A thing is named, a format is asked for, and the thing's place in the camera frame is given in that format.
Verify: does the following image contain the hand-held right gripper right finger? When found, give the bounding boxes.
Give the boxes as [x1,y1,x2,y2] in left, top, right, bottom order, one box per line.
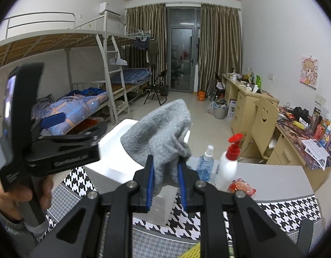
[177,156,300,258]

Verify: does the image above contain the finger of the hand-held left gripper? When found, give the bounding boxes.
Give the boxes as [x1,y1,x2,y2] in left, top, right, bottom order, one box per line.
[31,112,66,140]
[38,124,108,147]

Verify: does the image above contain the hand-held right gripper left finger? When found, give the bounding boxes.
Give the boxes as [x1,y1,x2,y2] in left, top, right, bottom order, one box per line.
[28,154,155,258]

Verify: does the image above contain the white foam box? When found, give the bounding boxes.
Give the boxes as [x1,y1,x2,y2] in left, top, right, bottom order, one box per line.
[83,118,191,226]

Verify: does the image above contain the grey towel cloth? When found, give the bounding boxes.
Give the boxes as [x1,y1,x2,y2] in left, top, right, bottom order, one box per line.
[120,99,193,191]

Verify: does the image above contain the person's left forearm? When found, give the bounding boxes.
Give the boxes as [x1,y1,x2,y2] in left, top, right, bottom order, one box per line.
[0,204,41,258]

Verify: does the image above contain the person's left hand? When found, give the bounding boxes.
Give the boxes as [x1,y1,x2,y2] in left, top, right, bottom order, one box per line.
[0,175,55,223]

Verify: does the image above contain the orange bag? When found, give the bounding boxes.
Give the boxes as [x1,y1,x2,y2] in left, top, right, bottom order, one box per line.
[74,118,101,132]

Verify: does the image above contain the grey cloth on bed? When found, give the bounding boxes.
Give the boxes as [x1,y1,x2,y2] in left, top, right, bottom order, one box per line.
[34,94,54,111]

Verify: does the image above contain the blue plaid quilt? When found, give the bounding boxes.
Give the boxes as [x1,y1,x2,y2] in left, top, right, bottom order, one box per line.
[31,87,108,136]

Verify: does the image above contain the blue spray bottle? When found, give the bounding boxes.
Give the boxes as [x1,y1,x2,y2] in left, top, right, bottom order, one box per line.
[195,144,215,183]

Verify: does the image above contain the white red pump lotion bottle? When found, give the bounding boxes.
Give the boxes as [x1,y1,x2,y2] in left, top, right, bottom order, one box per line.
[214,133,244,192]

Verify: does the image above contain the red snack packet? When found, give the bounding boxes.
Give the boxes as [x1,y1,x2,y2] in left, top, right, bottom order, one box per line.
[228,178,256,197]

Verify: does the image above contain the yellow mesh pad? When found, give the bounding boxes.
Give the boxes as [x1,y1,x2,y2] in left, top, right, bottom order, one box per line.
[179,242,202,258]

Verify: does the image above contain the white metal bunk bed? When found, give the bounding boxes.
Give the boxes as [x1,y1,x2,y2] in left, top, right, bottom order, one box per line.
[0,12,131,137]
[104,11,155,113]

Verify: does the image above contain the blue checkered bedding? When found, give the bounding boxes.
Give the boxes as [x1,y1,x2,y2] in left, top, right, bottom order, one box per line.
[109,68,153,84]

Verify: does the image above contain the metal bucket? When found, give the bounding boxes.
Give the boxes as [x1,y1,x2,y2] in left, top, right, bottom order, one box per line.
[213,101,227,119]

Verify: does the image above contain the white garment on hanger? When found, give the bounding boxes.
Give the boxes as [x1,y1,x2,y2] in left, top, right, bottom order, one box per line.
[108,55,128,66]

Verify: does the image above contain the black folding chair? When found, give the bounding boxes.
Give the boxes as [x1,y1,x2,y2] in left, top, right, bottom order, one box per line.
[143,70,169,106]

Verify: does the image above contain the white and blue carton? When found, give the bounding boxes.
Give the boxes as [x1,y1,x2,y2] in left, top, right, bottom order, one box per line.
[227,99,238,119]

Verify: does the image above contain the wooden desk with drawers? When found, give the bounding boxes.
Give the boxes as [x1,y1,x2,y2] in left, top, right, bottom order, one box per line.
[222,74,280,140]

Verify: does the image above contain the wooden chair with smiley cutout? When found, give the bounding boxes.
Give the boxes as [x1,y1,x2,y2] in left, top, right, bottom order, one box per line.
[239,95,279,164]

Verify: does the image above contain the houndstooth table mat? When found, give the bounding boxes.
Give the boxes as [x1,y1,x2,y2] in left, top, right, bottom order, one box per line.
[34,164,327,258]

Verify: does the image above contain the dark blue hanging garment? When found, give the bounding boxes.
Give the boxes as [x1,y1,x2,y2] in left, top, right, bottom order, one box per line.
[134,36,150,50]

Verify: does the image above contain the olive hanging garment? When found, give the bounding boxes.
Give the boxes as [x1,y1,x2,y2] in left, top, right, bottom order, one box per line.
[146,39,158,65]

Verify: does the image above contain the wooden desk with printed mat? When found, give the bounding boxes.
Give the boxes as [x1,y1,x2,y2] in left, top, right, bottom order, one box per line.
[265,106,331,191]

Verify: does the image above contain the white air conditioner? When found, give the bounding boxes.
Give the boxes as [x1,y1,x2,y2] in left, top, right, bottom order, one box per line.
[99,2,122,17]

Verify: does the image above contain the brown curtain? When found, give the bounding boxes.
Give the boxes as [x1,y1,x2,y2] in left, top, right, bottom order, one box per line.
[126,3,167,86]
[199,3,242,92]

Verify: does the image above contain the printed paper sheet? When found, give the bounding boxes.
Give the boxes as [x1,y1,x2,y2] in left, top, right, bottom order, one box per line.
[301,139,329,170]

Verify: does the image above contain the glass balcony door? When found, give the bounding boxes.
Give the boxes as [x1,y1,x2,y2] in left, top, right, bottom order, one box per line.
[167,8,201,93]

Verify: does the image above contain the dark thermos bottle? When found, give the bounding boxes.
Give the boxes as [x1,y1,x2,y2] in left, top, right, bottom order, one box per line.
[309,107,322,133]

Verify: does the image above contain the cartoon wall poster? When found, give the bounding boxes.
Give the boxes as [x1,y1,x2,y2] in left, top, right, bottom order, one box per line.
[299,56,320,89]

